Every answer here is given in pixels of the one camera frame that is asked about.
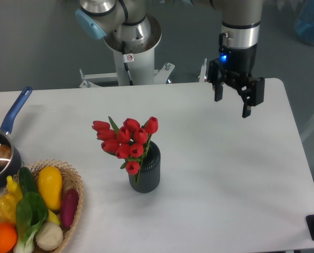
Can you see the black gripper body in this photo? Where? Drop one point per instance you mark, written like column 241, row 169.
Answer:
column 235, row 64

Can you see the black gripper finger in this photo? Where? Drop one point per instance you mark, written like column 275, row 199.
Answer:
column 251, row 91
column 216, row 78

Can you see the red tulip bouquet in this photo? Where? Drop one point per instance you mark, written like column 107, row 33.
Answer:
column 132, row 143

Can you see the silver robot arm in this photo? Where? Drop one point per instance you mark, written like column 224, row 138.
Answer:
column 241, row 19

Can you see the dark grey ribbed vase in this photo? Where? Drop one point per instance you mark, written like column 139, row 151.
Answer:
column 148, row 177

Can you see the blue translucent container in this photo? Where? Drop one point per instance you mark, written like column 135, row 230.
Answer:
column 304, row 23

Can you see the yellow squash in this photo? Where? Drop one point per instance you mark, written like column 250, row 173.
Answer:
column 50, row 184

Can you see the purple eggplant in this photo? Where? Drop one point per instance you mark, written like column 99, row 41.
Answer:
column 68, row 207

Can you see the small yellow lemon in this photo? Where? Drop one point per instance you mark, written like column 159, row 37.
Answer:
column 52, row 217

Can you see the green cucumber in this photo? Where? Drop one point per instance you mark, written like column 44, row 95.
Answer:
column 26, row 180

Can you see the green bok choy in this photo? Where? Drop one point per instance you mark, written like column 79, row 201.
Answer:
column 31, row 212

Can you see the beige round bun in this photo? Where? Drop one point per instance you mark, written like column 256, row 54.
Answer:
column 49, row 236

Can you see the yellow bell pepper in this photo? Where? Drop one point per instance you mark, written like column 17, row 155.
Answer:
column 8, row 209

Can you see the orange fruit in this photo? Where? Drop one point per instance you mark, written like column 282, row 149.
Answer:
column 8, row 236

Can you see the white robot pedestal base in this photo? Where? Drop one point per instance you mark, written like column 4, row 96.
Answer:
column 133, row 50

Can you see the blue handled saucepan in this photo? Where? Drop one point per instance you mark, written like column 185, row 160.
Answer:
column 6, row 128

